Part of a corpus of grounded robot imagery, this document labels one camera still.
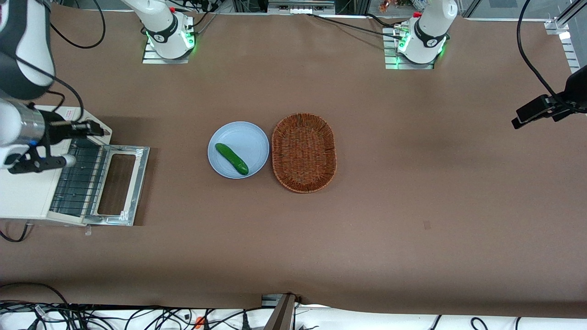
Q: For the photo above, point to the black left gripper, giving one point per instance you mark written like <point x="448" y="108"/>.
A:
<point x="560" y="106"/>

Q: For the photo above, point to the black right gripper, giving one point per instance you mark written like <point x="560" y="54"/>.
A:
<point x="56" y="130"/>

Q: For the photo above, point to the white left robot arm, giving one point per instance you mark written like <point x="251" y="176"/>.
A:
<point x="431" y="27"/>

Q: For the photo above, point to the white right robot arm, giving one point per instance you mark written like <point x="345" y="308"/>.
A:
<point x="27" y="46"/>

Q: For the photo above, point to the red white oven sticker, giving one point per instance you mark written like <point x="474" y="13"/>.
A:
<point x="68" y="113"/>

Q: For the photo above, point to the white toaster oven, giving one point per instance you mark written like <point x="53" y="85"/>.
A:
<point x="23" y="197"/>

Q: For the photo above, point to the slotted aluminium plate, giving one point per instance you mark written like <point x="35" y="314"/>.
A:
<point x="571" y="55"/>

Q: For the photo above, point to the clear tape piece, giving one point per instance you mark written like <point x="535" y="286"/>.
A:
<point x="88" y="230"/>

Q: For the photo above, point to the green cucumber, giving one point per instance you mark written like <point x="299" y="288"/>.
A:
<point x="231" y="159"/>

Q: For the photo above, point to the brown table cover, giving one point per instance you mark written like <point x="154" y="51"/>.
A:
<point x="412" y="206"/>

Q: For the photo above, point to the light blue plate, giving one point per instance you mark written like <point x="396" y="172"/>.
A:
<point x="250" y="142"/>

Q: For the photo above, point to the brown wicker basket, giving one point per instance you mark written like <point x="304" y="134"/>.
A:
<point x="302" y="153"/>

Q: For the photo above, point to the grey metal box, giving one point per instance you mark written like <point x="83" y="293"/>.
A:
<point x="300" y="7"/>

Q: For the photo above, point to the aluminium arm base plate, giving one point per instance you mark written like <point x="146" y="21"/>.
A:
<point x="390" y="64"/>
<point x="151" y="58"/>

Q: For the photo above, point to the aluminium frame profile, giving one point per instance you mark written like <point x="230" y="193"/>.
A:
<point x="573" y="11"/>

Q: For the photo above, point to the aluminium post bracket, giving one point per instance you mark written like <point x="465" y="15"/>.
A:
<point x="268" y="300"/>

